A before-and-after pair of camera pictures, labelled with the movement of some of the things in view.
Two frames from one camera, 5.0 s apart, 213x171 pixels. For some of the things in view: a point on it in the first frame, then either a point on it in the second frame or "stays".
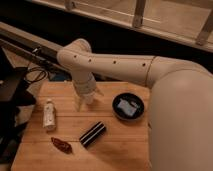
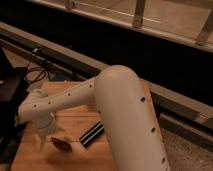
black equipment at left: [15, 94] stays
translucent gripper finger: [79, 101] -> [39, 141]
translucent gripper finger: [99, 91] -> [59, 128]
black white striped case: [92, 134] stays
